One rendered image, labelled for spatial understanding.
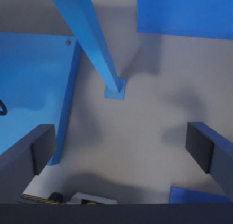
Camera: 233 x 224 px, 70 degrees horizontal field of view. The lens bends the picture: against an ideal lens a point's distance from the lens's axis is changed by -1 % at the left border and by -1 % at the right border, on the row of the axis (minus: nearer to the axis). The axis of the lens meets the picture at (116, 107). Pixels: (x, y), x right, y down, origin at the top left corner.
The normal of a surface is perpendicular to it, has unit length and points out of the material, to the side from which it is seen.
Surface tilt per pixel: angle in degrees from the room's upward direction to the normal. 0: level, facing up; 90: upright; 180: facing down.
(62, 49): 0
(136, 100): 0
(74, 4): 90
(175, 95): 0
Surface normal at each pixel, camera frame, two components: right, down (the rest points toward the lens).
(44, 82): -0.13, -0.16
